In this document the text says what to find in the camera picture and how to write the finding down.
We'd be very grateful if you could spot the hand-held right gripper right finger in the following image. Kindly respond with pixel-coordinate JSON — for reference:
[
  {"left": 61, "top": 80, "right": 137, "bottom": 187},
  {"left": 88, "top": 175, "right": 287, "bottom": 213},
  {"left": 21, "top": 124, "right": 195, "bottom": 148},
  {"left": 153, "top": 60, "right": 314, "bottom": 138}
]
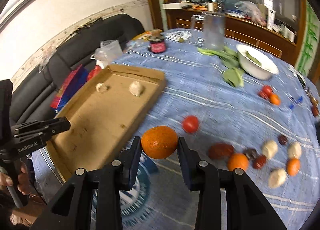
[{"left": 177, "top": 137, "right": 288, "bottom": 230}]

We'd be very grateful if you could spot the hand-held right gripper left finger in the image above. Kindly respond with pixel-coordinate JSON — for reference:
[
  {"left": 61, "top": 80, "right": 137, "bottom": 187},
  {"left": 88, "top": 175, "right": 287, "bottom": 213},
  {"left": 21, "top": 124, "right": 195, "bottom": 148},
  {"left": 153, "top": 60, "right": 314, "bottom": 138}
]
[{"left": 32, "top": 136, "right": 142, "bottom": 230}]

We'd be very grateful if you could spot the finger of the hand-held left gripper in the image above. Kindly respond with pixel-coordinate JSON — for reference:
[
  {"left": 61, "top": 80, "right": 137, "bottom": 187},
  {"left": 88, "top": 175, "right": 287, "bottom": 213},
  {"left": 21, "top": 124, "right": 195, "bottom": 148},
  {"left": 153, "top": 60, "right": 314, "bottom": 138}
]
[{"left": 11, "top": 117, "right": 71, "bottom": 142}]

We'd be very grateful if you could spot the shallow cardboard box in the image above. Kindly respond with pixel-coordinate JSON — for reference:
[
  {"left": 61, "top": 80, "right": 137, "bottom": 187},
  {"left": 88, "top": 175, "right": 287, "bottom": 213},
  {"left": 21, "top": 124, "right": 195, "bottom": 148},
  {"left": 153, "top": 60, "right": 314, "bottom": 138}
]
[{"left": 46, "top": 64, "right": 167, "bottom": 180}]

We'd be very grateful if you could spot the person's left hand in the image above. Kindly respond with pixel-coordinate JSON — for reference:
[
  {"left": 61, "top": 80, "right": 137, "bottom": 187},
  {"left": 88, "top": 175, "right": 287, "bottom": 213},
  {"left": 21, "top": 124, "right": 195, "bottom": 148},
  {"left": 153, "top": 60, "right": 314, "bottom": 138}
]
[{"left": 0, "top": 163, "right": 30, "bottom": 195}]

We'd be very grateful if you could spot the red and blue box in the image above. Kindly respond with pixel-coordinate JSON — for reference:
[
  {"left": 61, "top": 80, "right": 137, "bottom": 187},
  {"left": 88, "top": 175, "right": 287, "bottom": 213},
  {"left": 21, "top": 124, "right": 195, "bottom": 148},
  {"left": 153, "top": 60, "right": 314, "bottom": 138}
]
[{"left": 50, "top": 64, "right": 88, "bottom": 112}]

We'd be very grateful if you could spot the blue checked tablecloth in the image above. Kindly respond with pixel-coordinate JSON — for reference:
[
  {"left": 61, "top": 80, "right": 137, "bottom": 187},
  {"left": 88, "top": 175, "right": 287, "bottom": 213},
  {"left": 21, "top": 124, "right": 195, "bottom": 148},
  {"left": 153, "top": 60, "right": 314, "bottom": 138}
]
[{"left": 31, "top": 28, "right": 320, "bottom": 230}]

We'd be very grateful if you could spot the dark purple fruit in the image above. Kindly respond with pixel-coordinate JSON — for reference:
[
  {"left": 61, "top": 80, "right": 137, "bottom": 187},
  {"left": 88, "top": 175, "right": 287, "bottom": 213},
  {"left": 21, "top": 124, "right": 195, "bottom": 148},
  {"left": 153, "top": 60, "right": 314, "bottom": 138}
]
[{"left": 244, "top": 148, "right": 258, "bottom": 160}]

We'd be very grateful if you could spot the red snack bag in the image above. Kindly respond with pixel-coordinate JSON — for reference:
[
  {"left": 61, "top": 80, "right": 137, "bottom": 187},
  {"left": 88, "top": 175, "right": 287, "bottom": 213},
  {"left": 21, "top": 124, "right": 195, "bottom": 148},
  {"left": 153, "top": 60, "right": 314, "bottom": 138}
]
[{"left": 87, "top": 65, "right": 102, "bottom": 82}]

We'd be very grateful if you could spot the black sofa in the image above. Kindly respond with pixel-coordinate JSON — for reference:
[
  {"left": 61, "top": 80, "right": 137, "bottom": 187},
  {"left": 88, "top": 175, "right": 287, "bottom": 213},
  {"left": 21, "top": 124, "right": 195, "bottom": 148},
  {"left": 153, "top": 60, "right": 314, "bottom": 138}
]
[{"left": 10, "top": 14, "right": 145, "bottom": 130}]

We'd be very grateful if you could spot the clear plastic bag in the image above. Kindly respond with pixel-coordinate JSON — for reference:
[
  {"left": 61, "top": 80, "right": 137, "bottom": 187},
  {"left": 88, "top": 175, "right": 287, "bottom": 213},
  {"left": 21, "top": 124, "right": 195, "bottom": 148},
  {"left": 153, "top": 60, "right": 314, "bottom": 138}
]
[{"left": 90, "top": 40, "right": 123, "bottom": 67}]

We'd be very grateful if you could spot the pink label jar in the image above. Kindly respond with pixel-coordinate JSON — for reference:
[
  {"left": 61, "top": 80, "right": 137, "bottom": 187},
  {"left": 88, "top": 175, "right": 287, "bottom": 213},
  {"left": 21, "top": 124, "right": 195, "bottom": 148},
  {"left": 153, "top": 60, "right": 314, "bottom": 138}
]
[{"left": 149, "top": 29, "right": 167, "bottom": 54}]

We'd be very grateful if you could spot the white bowl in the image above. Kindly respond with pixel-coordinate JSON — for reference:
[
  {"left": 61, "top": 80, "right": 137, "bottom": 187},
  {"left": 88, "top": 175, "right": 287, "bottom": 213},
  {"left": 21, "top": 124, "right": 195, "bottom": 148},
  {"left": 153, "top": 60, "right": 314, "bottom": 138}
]
[{"left": 236, "top": 44, "right": 279, "bottom": 80}]

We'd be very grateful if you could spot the blue marker pen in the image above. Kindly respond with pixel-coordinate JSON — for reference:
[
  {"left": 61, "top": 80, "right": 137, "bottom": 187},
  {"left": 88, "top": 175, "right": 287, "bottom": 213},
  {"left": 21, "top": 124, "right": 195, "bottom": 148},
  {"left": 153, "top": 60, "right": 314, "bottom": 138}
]
[{"left": 288, "top": 96, "right": 303, "bottom": 109}]

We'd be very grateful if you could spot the green vegetable in bowl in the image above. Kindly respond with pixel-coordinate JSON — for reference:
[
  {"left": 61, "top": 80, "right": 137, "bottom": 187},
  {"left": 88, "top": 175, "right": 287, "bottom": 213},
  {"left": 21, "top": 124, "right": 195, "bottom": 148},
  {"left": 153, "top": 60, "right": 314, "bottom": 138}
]
[{"left": 244, "top": 51, "right": 262, "bottom": 66}]

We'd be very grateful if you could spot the patterned white plate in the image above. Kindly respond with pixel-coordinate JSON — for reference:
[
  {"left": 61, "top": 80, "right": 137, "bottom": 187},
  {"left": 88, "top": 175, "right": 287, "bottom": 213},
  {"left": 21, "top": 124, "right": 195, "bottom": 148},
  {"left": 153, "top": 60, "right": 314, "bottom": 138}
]
[{"left": 164, "top": 30, "right": 193, "bottom": 42}]

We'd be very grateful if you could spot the clear plastic pitcher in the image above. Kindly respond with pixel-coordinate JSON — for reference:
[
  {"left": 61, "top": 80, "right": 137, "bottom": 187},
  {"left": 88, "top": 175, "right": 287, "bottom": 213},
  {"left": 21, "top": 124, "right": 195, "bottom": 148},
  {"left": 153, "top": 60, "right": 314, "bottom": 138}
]
[{"left": 201, "top": 11, "right": 227, "bottom": 51}]

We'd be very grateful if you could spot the clear drinking glass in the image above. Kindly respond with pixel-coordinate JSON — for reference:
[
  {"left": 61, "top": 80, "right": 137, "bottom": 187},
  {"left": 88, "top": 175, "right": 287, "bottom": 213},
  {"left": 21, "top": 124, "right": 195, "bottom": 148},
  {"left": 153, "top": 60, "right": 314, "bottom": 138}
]
[{"left": 191, "top": 15, "right": 204, "bottom": 30}]

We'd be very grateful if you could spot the wooden cabinet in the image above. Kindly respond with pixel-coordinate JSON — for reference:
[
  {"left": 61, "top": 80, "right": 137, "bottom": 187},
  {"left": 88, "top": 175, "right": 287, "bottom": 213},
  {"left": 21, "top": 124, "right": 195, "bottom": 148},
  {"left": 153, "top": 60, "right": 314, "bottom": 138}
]
[{"left": 141, "top": 0, "right": 308, "bottom": 67}]

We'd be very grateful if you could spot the plastic bag with goods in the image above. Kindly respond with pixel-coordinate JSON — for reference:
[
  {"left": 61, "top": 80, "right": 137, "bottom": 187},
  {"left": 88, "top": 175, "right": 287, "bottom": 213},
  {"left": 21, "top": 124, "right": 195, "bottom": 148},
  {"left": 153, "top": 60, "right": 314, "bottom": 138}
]
[{"left": 234, "top": 1, "right": 266, "bottom": 24}]

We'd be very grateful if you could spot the green bamboo wall decal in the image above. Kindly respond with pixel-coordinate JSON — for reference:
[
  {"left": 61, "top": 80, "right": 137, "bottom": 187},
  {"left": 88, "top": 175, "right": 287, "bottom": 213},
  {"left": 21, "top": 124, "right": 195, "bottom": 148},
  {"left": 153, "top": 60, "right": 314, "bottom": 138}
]
[{"left": 295, "top": 5, "right": 320, "bottom": 78}]

